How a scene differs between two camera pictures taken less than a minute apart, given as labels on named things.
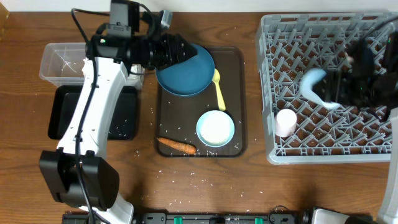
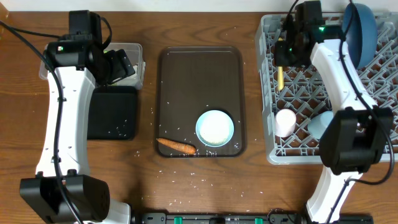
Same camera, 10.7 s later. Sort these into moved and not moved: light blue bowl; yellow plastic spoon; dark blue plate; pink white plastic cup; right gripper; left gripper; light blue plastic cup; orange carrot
Moved: left gripper; light blue plastic cup; dark blue plate; yellow plastic spoon; right gripper
Not moved: light blue bowl; orange carrot; pink white plastic cup
